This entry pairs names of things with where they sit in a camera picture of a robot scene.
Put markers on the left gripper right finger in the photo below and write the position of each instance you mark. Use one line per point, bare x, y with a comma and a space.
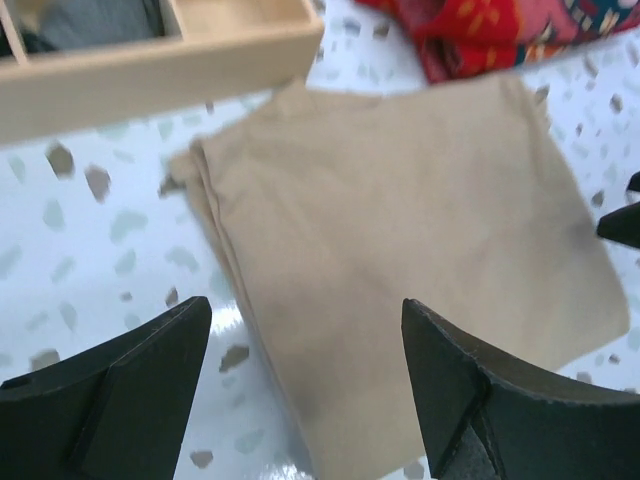
486, 414

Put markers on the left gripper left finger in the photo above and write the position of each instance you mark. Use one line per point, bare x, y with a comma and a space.
116, 411

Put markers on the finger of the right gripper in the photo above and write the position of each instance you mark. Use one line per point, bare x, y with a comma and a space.
621, 226

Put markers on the beige t shirt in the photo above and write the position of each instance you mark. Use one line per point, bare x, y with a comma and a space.
327, 210

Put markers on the red cartoon folded cloth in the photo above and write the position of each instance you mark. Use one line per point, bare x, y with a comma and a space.
459, 39

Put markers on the wooden compartment box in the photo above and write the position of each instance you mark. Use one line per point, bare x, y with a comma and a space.
210, 50

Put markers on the grey fabric item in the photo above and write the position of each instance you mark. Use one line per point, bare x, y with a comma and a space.
83, 24

